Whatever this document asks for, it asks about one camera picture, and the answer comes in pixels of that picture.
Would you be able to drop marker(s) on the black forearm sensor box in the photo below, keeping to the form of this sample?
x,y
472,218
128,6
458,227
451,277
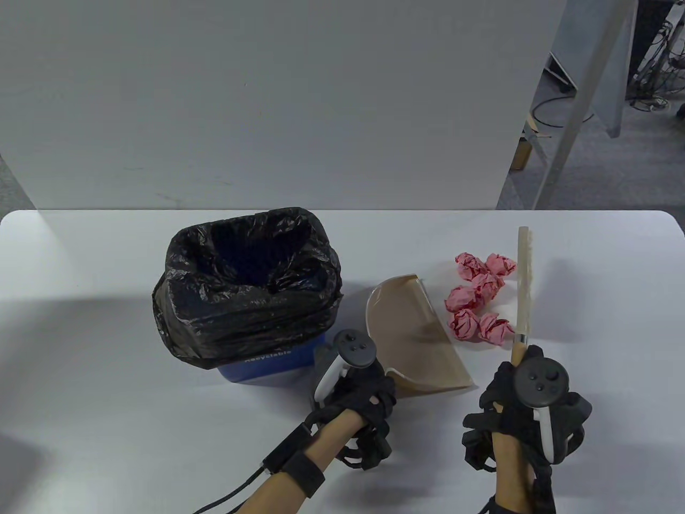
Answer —
x,y
286,447
543,492

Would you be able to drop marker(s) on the person's left hand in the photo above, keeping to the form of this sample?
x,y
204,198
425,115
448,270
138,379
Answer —
x,y
364,399

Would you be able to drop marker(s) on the white metal frame leg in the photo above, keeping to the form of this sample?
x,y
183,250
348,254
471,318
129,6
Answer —
x,y
581,107

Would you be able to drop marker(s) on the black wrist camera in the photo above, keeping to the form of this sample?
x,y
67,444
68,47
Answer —
x,y
374,447
476,450

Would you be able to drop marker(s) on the black and white controller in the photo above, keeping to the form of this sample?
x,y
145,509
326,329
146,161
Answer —
x,y
353,348
538,380

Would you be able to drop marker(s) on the grey panel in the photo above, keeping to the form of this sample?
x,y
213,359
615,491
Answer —
x,y
611,96

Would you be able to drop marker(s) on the white partition board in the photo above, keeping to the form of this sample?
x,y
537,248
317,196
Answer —
x,y
267,107

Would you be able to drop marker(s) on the white table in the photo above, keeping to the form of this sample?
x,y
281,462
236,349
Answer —
x,y
615,375

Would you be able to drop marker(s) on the blue recycling bin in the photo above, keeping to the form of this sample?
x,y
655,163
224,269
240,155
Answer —
x,y
267,369

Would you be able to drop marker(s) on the black plastic bin bag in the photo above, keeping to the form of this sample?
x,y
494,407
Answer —
x,y
241,321

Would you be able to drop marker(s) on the person's right hand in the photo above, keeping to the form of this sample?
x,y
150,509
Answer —
x,y
503,407

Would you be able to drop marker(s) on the wooden furniture foot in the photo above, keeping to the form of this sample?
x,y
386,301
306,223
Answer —
x,y
522,156

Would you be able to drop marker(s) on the beige plastic dustpan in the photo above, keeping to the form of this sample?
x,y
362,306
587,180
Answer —
x,y
412,332

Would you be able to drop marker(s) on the person's left forearm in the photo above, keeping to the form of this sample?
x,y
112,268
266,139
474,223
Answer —
x,y
334,436

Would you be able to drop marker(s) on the person's right forearm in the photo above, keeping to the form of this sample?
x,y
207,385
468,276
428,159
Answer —
x,y
511,471

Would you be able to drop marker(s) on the pile of pink paper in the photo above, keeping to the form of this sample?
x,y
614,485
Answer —
x,y
463,300

